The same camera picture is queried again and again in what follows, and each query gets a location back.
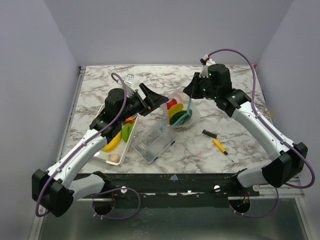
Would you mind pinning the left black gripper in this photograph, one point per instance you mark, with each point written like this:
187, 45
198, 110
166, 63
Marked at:
152, 101

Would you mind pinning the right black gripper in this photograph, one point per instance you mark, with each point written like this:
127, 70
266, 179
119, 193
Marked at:
194, 86

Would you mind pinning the red strawberry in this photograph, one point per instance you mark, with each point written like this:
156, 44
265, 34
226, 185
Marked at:
171, 103

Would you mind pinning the yellow star fruit slice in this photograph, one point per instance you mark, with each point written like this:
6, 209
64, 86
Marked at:
175, 109

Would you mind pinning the green leafy vegetable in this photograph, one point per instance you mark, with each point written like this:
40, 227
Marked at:
181, 117

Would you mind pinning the clear zip top bag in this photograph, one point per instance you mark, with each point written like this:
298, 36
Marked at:
183, 98

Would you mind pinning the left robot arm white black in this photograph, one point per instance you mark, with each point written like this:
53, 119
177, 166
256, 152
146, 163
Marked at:
56, 188

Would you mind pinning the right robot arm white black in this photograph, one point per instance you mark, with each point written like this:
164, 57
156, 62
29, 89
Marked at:
285, 155

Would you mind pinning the orange red mango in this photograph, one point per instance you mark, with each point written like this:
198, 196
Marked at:
130, 119

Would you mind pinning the green kiwi slice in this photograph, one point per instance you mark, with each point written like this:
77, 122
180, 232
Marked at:
126, 131

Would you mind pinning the clear plastic screw box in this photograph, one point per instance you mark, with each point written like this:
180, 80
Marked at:
154, 141

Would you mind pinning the black bit holder strip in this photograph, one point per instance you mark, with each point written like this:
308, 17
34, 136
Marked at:
209, 134

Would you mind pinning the yellow banana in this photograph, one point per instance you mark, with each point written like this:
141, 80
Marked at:
113, 143

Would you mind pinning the white garlic bulb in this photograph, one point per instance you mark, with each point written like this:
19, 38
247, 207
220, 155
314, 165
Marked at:
113, 157

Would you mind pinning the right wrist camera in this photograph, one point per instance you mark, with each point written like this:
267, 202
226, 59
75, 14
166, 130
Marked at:
206, 61

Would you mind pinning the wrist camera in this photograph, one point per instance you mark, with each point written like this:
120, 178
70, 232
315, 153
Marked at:
129, 79
206, 61

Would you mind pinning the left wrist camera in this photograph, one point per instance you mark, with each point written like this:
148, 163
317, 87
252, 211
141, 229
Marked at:
129, 79

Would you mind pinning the yellow handled screwdriver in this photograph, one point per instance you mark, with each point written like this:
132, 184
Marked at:
221, 148

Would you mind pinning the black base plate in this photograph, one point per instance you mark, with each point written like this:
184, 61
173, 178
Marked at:
159, 190

